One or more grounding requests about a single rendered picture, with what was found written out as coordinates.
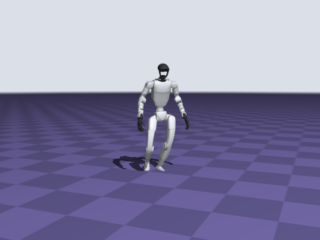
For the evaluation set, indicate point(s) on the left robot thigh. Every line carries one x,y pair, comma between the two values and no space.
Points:
170,131

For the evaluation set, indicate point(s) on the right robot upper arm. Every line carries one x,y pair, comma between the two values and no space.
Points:
148,85

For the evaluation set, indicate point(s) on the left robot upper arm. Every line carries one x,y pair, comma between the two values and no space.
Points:
175,90

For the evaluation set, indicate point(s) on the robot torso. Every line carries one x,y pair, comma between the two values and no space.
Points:
160,94

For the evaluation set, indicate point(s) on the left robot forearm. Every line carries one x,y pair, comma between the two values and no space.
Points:
181,108

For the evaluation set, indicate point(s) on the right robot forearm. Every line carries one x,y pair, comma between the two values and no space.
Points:
140,107

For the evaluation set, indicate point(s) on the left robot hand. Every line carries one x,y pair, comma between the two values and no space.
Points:
186,121

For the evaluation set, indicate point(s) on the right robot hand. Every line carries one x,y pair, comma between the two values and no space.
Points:
140,122

